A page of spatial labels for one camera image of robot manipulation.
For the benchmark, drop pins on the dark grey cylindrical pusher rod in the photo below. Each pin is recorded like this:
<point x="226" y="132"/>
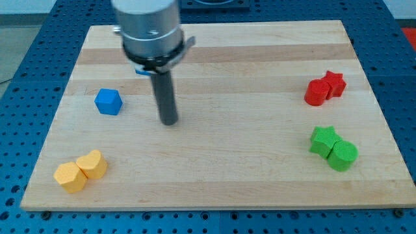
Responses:
<point x="163" y="90"/>

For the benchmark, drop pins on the yellow heart block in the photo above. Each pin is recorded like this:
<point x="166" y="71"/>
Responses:
<point x="93" y="165"/>

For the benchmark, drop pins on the green cylinder block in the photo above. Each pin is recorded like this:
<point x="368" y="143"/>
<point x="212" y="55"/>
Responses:
<point x="342" y="156"/>

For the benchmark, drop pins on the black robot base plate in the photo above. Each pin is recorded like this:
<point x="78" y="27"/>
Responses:
<point x="214" y="4"/>

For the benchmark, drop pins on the red cylinder block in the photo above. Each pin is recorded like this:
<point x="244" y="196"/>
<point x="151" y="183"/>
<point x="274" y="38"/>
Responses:
<point x="316" y="92"/>

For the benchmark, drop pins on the green star block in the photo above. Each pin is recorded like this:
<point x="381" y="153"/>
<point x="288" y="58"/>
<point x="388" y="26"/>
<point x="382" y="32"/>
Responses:
<point x="323" y="140"/>

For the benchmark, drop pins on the yellow hexagon block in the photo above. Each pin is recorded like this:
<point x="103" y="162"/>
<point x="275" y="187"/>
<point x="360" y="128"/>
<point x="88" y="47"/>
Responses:
<point x="70" y="177"/>

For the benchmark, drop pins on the red star block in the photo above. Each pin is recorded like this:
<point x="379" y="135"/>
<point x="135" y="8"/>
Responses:
<point x="336" y="83"/>

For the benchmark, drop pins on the blue cube block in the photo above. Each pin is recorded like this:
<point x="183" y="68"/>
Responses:
<point x="108" y="101"/>

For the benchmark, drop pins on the light wooden board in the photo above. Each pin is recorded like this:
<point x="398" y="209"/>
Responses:
<point x="243" y="135"/>

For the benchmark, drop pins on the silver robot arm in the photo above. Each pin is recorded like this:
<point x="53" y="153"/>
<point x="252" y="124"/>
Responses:
<point x="154" y="41"/>

